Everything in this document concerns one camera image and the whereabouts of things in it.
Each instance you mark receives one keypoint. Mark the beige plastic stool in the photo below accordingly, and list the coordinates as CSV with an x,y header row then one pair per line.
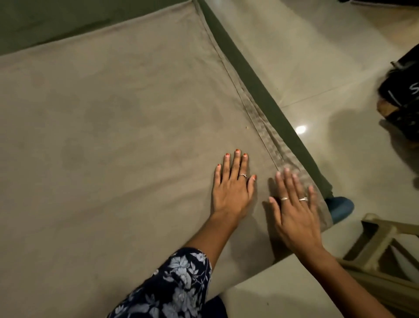
x,y
376,242

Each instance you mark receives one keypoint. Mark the person's right forearm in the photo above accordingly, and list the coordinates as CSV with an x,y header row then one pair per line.
x,y
343,285

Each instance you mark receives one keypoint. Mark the person's left thumb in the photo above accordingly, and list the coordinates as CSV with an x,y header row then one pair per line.
x,y
251,186

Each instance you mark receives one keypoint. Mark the dark floral sleeve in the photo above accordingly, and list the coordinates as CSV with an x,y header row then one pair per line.
x,y
176,285

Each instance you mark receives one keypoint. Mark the person's right thumb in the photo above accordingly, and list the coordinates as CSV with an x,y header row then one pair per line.
x,y
275,209

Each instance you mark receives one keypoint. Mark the person's right little finger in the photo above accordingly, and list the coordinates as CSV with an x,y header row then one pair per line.
x,y
312,198

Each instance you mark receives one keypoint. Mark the green mattress cover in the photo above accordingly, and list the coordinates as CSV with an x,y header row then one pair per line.
x,y
258,88

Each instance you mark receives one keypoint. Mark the person's left forearm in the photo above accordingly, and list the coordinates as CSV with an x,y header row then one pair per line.
x,y
212,234

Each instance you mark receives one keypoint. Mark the black bag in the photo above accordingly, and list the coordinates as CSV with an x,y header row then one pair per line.
x,y
401,95

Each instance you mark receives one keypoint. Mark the person's right middle finger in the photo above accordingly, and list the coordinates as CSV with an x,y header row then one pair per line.
x,y
291,185

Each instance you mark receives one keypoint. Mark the person's left middle finger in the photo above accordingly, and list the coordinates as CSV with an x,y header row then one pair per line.
x,y
235,163

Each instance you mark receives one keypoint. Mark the person's left hand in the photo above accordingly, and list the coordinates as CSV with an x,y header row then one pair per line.
x,y
230,196

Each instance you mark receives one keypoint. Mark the person's left little finger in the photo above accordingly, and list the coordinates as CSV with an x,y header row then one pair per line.
x,y
217,175

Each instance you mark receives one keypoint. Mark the beige bed sheet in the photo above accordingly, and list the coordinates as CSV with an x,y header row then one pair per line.
x,y
114,147

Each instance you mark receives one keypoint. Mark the person's right hand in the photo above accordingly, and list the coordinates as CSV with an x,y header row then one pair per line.
x,y
296,222

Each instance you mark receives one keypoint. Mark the blue slipper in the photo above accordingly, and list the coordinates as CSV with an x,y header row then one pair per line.
x,y
340,208

